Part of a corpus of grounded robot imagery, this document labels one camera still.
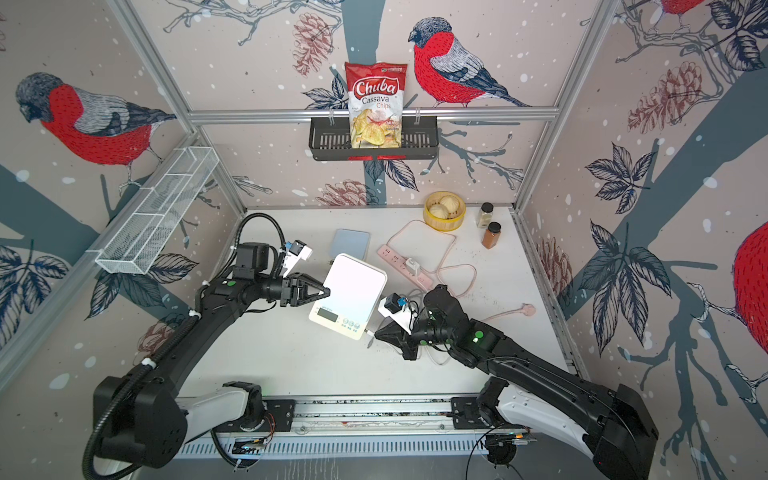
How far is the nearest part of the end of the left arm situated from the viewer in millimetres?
645

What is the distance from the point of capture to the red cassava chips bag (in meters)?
0.86

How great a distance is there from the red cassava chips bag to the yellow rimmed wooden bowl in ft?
1.23

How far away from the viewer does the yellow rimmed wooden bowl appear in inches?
44.6
